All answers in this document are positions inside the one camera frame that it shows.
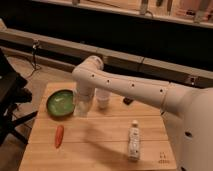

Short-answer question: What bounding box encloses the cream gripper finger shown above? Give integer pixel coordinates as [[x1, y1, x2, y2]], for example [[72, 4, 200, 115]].
[[73, 101, 79, 115], [86, 101, 93, 115]]

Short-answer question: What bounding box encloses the white sponge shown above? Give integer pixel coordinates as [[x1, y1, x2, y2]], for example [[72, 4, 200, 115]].
[[75, 102, 87, 117]]

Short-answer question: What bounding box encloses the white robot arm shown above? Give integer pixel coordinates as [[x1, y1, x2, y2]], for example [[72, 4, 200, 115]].
[[72, 55, 213, 171]]

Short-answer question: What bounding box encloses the green ceramic bowl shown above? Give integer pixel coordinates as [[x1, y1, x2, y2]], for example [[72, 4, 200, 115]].
[[46, 89, 75, 117]]

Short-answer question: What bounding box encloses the orange carrot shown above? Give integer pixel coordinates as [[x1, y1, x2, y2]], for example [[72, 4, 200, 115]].
[[55, 125, 64, 148]]

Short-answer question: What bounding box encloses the black rectangular block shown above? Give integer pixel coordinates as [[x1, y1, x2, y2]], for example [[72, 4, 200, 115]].
[[123, 97, 133, 105]]

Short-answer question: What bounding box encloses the wooden folding table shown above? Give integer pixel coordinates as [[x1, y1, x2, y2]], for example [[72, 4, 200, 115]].
[[19, 83, 176, 171]]

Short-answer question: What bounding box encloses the black chair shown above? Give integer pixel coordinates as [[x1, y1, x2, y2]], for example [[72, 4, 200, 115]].
[[0, 48, 37, 146]]

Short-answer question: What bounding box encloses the black cable on floor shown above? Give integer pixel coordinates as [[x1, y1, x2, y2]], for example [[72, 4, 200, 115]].
[[8, 40, 43, 80]]

